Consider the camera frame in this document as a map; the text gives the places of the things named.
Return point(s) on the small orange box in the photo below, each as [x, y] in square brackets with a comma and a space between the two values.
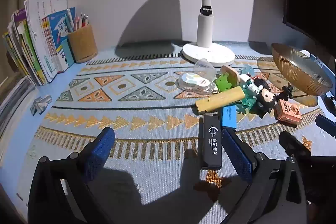
[288, 112]

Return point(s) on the grey striped tray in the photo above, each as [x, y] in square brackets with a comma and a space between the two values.
[15, 100]

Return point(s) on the black box with white print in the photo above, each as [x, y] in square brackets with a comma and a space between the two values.
[210, 142]

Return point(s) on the small blue box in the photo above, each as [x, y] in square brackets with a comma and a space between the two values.
[228, 116]

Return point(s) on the clear correction tape dispenser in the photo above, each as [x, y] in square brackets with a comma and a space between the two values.
[194, 82]

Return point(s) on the black haired figurine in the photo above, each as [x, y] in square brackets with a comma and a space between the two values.
[263, 100]

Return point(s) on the patterned table mat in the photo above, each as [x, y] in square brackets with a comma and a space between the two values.
[147, 106]

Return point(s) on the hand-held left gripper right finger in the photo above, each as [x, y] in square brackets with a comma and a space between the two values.
[237, 158]

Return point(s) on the teal translucent toy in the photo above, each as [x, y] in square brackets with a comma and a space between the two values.
[246, 103]

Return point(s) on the bunch of pens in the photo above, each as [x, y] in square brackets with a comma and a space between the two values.
[77, 20]

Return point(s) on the toast shaped toy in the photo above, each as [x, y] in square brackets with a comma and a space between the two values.
[232, 75]

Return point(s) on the clear plastic capsule shell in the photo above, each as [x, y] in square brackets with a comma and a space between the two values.
[204, 67]

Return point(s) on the green plastic toy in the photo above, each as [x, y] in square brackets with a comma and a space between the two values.
[223, 82]

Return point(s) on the amber glass bowl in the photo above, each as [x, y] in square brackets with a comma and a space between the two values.
[296, 66]

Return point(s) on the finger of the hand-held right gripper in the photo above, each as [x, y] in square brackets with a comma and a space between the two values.
[325, 123]
[291, 144]

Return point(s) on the white desk lamp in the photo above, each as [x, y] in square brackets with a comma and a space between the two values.
[204, 29]

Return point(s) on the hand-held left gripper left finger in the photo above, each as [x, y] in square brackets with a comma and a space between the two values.
[98, 150]

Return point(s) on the yellow wooden block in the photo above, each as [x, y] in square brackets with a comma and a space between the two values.
[223, 102]

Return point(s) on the brown cork pen holder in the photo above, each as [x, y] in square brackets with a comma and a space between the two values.
[82, 44]

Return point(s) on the row of books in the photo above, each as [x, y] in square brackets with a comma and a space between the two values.
[39, 37]

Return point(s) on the white block figure toy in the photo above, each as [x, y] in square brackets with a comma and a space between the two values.
[248, 82]

